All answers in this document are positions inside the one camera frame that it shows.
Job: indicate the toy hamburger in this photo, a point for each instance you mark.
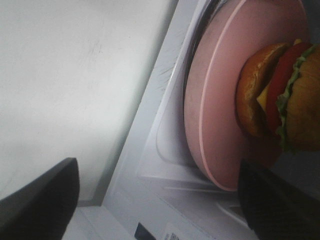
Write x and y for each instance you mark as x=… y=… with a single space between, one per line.
x=278 y=95

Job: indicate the white microwave oven body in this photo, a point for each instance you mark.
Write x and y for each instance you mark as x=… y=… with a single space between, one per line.
x=157 y=191

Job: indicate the pink round plate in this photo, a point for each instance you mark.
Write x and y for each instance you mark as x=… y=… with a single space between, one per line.
x=233 y=31

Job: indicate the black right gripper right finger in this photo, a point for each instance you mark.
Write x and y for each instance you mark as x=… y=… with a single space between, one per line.
x=275 y=209

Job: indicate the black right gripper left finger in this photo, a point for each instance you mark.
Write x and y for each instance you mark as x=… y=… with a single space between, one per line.
x=42 y=209

